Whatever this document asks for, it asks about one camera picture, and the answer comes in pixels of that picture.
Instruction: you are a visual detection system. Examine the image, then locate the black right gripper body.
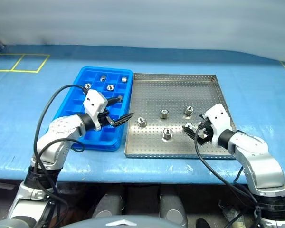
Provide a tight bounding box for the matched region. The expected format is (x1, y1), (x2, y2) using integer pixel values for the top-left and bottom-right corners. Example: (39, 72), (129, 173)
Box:
(194, 118), (214, 145)

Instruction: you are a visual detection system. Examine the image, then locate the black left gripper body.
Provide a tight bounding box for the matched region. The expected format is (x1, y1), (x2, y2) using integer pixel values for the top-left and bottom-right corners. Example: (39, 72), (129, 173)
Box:
(97, 109), (115, 128)

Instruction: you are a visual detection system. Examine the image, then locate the blue compartment tray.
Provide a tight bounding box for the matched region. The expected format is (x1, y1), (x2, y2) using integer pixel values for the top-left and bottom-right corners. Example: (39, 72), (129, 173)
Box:
(48, 66), (134, 152)

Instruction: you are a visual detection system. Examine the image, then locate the perforated metal tray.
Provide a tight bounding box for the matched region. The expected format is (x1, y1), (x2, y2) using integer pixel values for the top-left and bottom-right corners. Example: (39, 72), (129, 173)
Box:
(124, 73), (237, 159)

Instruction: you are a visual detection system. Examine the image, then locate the blue table cover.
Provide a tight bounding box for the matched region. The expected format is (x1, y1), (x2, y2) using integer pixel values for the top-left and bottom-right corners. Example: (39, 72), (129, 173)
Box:
(0, 44), (285, 185)

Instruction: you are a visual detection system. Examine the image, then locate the grey rounded robot foot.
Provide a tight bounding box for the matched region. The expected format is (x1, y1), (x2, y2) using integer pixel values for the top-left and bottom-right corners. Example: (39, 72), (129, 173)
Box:
(95, 193), (123, 219)
(159, 194), (188, 226)

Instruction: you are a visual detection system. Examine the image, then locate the grey robot torso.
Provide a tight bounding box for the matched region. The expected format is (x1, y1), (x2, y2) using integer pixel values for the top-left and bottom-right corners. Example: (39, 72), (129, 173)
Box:
(71, 215), (188, 228)

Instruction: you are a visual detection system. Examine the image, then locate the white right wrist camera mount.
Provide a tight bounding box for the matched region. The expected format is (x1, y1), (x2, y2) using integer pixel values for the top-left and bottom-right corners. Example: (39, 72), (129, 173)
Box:
(201, 104), (237, 148)

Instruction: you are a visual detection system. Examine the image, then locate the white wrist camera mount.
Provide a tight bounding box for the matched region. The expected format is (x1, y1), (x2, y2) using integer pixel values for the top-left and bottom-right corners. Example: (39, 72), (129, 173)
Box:
(201, 104), (237, 148)
(82, 89), (109, 131)

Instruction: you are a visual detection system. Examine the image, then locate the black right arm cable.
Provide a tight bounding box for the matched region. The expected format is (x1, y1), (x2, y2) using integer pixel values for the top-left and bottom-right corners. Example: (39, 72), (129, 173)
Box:
(194, 124), (263, 228)

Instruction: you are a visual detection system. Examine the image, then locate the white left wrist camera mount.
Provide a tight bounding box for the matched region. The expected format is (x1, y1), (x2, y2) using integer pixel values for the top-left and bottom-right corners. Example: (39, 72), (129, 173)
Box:
(82, 89), (109, 131)

